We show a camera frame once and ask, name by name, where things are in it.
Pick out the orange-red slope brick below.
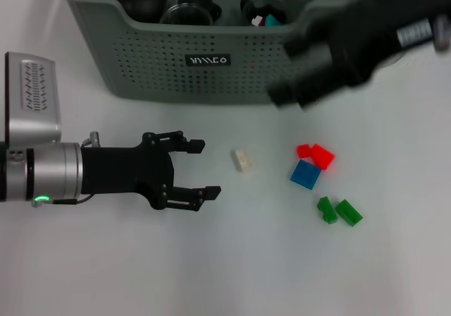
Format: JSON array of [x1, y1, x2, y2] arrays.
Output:
[[309, 143, 336, 171]]

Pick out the black round teapot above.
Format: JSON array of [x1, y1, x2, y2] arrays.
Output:
[[115, 0, 171, 23]]

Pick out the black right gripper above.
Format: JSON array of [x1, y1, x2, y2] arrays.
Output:
[[267, 0, 451, 111]]

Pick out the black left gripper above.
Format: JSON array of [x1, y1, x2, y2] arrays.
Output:
[[80, 130, 223, 213]]

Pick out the small orange-red square brick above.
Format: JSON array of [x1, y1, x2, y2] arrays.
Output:
[[296, 143, 314, 159]]

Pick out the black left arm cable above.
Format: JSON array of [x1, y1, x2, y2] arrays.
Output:
[[32, 193, 97, 208]]

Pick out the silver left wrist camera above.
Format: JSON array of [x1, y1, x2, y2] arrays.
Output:
[[4, 51, 63, 145]]

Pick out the grey-green perforated storage bin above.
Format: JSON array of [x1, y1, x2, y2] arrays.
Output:
[[51, 0, 378, 106]]

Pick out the green toy brick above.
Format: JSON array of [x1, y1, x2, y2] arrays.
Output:
[[334, 199, 364, 228], [316, 195, 339, 225]]

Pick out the blue flat toy brick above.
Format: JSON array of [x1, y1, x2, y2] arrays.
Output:
[[289, 159, 321, 191]]

